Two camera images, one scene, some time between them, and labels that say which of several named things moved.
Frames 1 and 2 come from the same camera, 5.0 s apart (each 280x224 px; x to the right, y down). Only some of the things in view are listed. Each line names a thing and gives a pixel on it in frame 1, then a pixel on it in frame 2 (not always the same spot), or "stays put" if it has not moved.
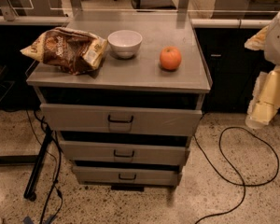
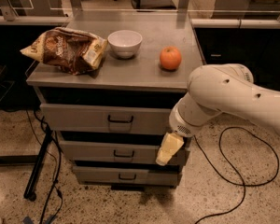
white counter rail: [196, 23] stays put
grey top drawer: [122, 119] stays put
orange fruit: [170, 58] stays put
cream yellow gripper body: [278, 41] -> [181, 125]
